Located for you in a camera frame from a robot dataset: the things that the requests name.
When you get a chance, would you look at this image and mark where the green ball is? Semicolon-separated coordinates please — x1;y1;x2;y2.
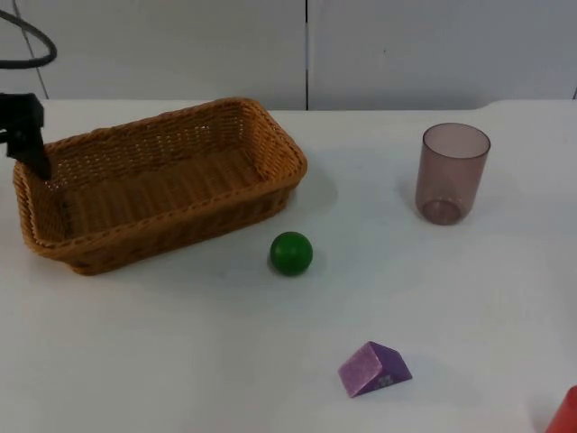
269;231;314;278

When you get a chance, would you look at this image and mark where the brown wicker basket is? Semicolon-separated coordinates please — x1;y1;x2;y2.
12;97;309;277

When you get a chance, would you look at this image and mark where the purple triangular block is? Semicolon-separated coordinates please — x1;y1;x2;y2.
337;340;414;399

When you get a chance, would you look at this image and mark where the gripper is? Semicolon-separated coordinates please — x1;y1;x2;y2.
0;92;52;180

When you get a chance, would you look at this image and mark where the black cable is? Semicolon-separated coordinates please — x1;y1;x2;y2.
0;8;59;70

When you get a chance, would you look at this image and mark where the red block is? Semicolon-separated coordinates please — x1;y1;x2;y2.
544;385;577;433

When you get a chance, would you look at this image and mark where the clear cup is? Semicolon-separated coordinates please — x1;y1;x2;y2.
415;123;492;226

